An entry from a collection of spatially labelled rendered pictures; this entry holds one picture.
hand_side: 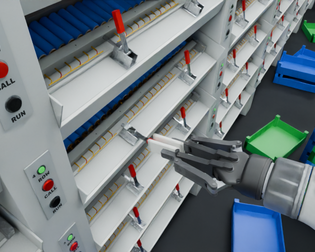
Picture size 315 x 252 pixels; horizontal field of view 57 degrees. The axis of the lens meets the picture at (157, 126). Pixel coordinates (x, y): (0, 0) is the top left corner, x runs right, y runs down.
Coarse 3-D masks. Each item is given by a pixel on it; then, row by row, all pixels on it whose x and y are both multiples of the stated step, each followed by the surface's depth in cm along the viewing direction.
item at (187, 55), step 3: (186, 51) 75; (186, 54) 75; (186, 57) 76; (186, 60) 76; (189, 60) 77; (186, 63) 77; (189, 66) 78; (189, 69) 78; (186, 72) 80; (189, 72) 79; (189, 75) 79
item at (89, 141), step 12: (192, 48) 88; (180, 60) 84; (156, 72) 75; (168, 72) 80; (144, 84) 71; (132, 96) 68; (120, 108) 65; (108, 120) 62; (96, 132) 59; (84, 144) 57; (72, 156) 55
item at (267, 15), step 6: (276, 0) 137; (270, 6) 139; (264, 12) 142; (270, 12) 140; (264, 18) 144; (270, 18) 142; (270, 30) 152; (264, 42) 150; (258, 48) 154; (258, 54) 156; (264, 54) 163; (252, 78) 166; (252, 84) 168; (252, 96) 181; (246, 102) 178; (246, 108) 180
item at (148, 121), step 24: (216, 48) 88; (192, 72) 83; (144, 96) 72; (168, 96) 75; (120, 120) 66; (144, 120) 68; (96, 144) 60; (120, 144) 62; (72, 168) 56; (96, 168) 57; (120, 168) 63; (96, 192) 56
